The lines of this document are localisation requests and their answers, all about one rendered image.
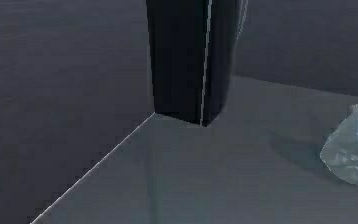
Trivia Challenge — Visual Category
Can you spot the tall black cabinet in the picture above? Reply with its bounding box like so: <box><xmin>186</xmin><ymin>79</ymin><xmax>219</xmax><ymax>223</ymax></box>
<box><xmin>145</xmin><ymin>0</ymin><xmax>249</xmax><ymax>128</ymax></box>

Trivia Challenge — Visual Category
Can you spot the pale grey garbage bag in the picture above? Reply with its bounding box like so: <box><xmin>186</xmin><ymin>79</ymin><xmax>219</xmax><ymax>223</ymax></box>
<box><xmin>319</xmin><ymin>103</ymin><xmax>358</xmax><ymax>187</ymax></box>

